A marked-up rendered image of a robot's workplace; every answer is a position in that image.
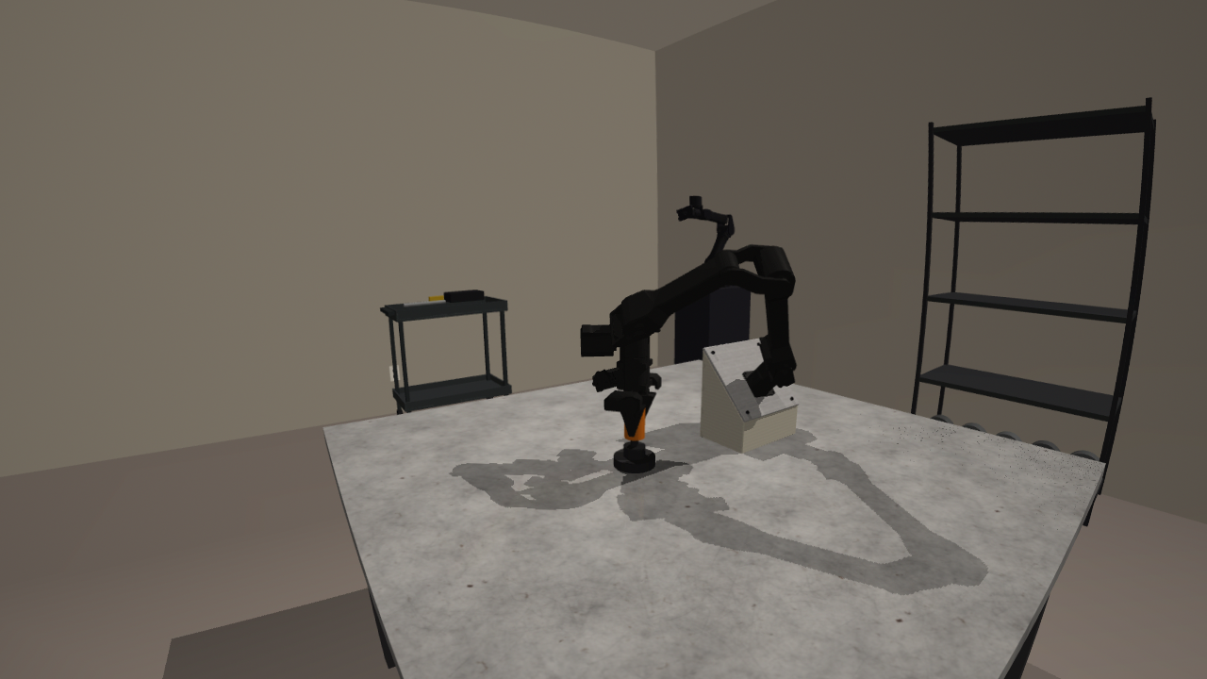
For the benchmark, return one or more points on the orange knob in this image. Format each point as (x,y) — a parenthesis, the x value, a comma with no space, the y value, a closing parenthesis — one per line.
(640,431)

